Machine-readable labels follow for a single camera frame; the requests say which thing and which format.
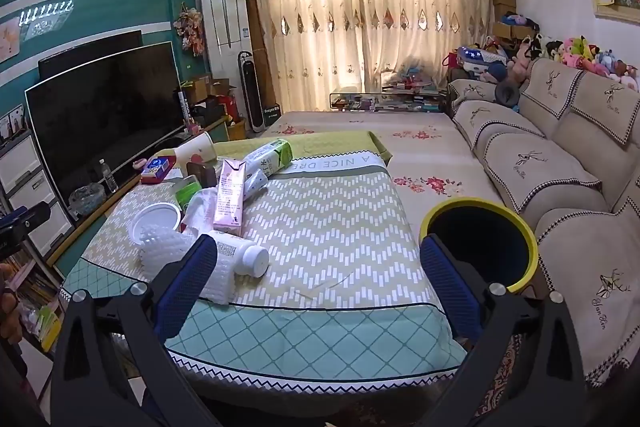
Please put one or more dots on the artificial flower wall decoration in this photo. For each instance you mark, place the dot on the artificial flower wall decoration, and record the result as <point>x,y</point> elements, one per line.
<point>189,29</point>

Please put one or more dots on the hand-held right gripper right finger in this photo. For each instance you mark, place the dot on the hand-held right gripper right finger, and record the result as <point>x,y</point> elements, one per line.
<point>450,292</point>

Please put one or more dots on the row of books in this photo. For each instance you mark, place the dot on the row of books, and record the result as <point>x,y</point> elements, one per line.
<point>35,297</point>

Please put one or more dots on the large black television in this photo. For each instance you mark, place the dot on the large black television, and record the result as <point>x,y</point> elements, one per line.
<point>105,117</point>

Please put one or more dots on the beige sofa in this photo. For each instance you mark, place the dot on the beige sofa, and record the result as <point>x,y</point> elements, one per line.
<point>565,147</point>

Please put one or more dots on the clear water bottle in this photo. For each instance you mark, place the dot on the clear water bottle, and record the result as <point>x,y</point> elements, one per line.
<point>109,177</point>

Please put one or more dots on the black and white tower fan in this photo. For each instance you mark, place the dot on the black and white tower fan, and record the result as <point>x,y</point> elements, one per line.
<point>251,92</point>

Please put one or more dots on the person's left hand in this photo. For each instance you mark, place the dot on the person's left hand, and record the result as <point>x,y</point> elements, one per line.
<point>7,307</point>

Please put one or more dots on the glass coffee table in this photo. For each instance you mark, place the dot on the glass coffee table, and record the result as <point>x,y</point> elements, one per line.
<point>390,99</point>

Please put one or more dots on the yellow-rimmed dark blue bin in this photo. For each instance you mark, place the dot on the yellow-rimmed dark blue bin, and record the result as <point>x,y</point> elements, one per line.
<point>520,237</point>

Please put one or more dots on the white plastic bottle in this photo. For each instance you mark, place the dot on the white plastic bottle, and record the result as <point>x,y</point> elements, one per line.
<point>245,257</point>

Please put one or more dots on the floral bed sheet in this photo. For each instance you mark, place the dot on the floral bed sheet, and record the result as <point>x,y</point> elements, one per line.
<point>425,147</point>

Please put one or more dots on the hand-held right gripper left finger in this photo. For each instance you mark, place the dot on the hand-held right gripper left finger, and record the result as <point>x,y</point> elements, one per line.
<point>187,287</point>

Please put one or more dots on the cream embroidered curtains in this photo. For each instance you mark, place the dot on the cream embroidered curtains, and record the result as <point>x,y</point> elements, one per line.
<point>390,32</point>

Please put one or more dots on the white plastic lid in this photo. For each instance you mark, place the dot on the white plastic lid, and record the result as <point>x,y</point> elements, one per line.
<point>152,219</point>

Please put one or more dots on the stack of cardboard boxes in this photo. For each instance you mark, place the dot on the stack of cardboard boxes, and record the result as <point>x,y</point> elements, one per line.
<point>504,7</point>

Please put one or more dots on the white standing air conditioner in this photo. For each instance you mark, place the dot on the white standing air conditioner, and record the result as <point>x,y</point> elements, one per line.
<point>225,32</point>

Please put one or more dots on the brown wrapper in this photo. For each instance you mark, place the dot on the brown wrapper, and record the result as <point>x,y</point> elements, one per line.
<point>200,169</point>

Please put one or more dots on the patterned red rug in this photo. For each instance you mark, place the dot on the patterned red rug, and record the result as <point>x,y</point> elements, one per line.
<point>500,377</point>

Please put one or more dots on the green packet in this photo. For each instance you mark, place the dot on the green packet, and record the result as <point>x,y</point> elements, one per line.
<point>187,192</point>

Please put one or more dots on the pile of plush toys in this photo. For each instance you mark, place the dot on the pile of plush toys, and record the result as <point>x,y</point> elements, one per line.
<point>575,52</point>

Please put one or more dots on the white green tube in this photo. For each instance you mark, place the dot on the white green tube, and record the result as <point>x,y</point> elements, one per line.
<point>267,157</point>

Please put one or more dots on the small black television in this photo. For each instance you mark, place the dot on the small black television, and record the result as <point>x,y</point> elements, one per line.
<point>80,52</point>

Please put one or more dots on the white drawer cabinet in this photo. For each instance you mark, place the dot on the white drawer cabinet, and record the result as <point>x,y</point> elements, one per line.
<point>35,177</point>

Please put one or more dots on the pink drink carton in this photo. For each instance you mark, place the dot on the pink drink carton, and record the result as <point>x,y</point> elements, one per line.
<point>230,197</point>

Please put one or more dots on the red box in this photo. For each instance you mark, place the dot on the red box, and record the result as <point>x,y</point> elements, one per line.
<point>156,169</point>

